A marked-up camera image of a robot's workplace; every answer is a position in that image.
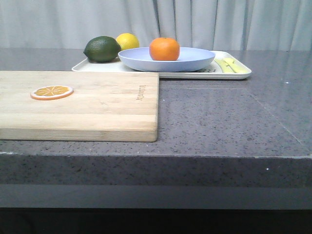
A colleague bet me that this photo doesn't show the light blue plate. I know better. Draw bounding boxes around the light blue plate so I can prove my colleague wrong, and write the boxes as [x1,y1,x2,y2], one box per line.
[118,47,215,72]

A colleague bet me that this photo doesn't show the orange fruit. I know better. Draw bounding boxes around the orange fruit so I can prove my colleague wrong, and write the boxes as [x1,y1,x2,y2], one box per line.
[149,38,180,61]

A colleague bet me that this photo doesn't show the cream serving tray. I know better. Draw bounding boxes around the cream serving tray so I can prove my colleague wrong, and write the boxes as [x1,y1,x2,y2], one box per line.
[72,51,252,80]

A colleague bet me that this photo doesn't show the wooden cutting board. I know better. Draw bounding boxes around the wooden cutting board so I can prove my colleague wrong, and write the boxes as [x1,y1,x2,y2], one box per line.
[0,71,159,142]

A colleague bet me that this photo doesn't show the yellow lemon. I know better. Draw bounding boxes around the yellow lemon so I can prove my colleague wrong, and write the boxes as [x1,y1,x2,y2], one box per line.
[116,33,139,50]

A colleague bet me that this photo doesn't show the yellow-green plastic fork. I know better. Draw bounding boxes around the yellow-green plastic fork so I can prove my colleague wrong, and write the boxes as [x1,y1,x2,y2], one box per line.
[214,59,234,73]

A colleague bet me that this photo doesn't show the dark green lime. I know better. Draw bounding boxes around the dark green lime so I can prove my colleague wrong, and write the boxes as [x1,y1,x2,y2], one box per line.
[83,36,121,63]

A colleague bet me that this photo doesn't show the yellow-green plastic spoon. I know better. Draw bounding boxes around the yellow-green plastic spoon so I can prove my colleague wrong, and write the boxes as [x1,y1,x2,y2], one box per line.
[222,58,248,73]

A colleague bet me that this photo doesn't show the grey curtain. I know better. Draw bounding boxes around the grey curtain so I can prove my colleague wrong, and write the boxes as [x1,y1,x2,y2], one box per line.
[0,0,312,51]

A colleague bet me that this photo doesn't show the orange slice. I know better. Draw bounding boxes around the orange slice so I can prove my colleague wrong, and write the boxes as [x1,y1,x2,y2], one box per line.
[30,85,74,100]

